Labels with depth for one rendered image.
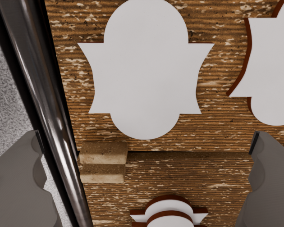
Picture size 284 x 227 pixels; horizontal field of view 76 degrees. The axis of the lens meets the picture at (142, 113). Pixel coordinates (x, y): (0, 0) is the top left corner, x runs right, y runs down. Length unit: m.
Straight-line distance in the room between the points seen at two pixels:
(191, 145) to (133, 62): 0.14
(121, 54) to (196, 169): 0.19
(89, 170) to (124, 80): 0.13
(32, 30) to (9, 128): 0.15
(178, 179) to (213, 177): 0.05
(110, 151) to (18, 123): 0.14
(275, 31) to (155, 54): 0.11
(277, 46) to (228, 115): 0.09
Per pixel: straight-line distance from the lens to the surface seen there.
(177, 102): 0.21
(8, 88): 0.29
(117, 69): 0.19
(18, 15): 0.25
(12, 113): 0.30
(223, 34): 0.21
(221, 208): 0.38
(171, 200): 0.32
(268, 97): 0.24
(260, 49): 0.22
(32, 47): 0.25
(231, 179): 0.32
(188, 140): 0.25
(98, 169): 0.26
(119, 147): 0.23
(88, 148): 0.24
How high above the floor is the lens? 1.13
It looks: 61 degrees down
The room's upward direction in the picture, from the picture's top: 179 degrees counter-clockwise
